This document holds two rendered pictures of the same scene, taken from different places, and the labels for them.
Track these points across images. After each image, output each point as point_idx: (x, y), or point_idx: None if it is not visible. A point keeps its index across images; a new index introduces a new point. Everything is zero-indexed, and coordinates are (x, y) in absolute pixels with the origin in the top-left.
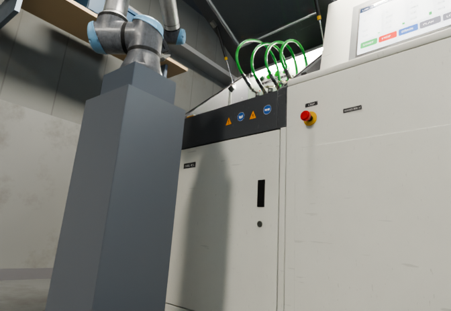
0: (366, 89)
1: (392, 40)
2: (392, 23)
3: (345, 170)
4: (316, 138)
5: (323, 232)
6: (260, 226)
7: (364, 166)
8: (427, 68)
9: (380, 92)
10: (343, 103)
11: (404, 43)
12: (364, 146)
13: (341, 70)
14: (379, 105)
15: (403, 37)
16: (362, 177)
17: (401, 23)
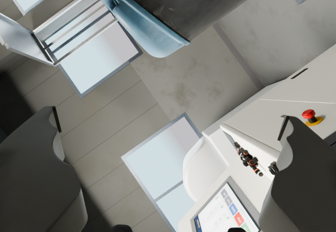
0: (268, 123)
1: (241, 211)
2: (227, 226)
3: (333, 87)
4: (327, 107)
5: None
6: None
7: (320, 88)
8: (248, 120)
9: (267, 119)
10: None
11: (235, 134)
12: (306, 97)
13: (259, 140)
14: (276, 113)
15: (238, 206)
16: (328, 83)
17: (228, 219)
